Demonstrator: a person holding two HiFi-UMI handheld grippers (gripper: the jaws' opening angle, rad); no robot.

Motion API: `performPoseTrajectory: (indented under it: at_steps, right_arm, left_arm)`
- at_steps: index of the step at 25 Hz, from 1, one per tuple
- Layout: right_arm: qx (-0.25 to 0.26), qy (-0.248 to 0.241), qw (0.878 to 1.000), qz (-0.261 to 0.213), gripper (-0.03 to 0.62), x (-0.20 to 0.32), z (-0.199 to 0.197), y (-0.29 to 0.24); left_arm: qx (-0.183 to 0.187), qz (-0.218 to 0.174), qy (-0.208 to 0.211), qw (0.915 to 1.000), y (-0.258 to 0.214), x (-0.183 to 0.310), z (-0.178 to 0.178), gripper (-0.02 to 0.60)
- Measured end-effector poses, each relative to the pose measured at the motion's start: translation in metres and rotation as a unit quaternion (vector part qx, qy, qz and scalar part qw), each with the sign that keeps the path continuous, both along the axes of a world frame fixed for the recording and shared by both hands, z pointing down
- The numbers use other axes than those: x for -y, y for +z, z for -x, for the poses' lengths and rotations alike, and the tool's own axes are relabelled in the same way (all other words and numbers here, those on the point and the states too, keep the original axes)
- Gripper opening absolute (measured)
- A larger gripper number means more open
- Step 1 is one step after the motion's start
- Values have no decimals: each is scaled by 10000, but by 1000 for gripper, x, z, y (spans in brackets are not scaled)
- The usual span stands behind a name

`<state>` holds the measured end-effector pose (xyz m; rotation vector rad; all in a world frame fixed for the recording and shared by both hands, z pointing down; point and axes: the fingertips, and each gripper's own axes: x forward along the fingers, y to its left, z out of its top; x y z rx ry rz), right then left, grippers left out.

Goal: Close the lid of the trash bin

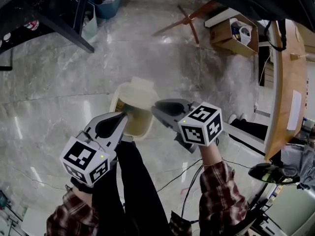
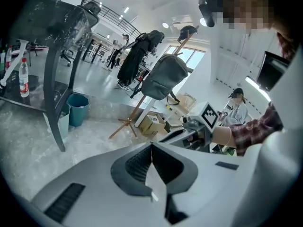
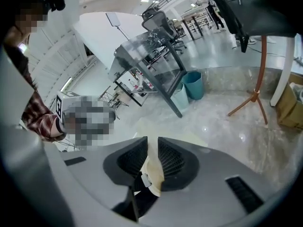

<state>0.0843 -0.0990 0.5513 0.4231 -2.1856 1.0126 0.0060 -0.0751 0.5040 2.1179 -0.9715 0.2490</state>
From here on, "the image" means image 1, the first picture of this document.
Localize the white paper sheet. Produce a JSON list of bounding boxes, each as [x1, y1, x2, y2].
[[286, 89, 302, 132]]

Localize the thin orange bracelet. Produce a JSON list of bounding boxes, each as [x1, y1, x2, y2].
[[202, 157, 224, 167]]

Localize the person's left forearm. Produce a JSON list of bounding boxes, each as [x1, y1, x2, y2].
[[46, 184, 100, 236]]

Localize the person's right forearm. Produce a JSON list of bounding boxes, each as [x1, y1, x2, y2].
[[197, 141, 250, 236]]

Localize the wooden table with white legs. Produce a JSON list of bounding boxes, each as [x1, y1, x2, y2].
[[222, 20, 310, 162]]

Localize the white box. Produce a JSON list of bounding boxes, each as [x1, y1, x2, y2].
[[21, 206, 54, 236]]

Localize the black floor cable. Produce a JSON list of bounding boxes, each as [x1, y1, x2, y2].
[[157, 156, 255, 194]]

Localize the flat cardboard sheets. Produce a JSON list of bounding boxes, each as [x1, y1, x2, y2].
[[262, 59, 275, 89]]

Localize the open cardboard box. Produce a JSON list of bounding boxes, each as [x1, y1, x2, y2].
[[209, 13, 259, 58]]

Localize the teal plastic bin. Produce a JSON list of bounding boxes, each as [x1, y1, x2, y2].
[[88, 0, 123, 20]]

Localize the small wooden block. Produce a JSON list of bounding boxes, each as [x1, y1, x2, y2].
[[289, 52, 310, 61]]

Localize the white plastic bag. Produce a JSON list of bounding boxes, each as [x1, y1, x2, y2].
[[237, 25, 252, 46]]

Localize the person's legs in black trousers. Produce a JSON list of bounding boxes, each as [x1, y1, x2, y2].
[[91, 140, 173, 236]]

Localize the cream plastic bucket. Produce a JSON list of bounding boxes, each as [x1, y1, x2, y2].
[[109, 82, 155, 143]]

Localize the grey equipment case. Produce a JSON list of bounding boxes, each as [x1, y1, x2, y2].
[[264, 184, 315, 236]]

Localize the person's plaid shirt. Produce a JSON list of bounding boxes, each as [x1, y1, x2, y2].
[[169, 210, 193, 236]]

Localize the black wristband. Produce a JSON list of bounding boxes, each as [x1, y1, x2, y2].
[[70, 176, 95, 194]]

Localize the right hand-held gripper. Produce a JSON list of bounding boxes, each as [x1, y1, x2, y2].
[[151, 99, 223, 154]]

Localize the translucent plastic bag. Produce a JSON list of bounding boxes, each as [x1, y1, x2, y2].
[[82, 1, 99, 43]]

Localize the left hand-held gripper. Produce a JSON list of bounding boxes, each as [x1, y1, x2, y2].
[[60, 111, 129, 187]]

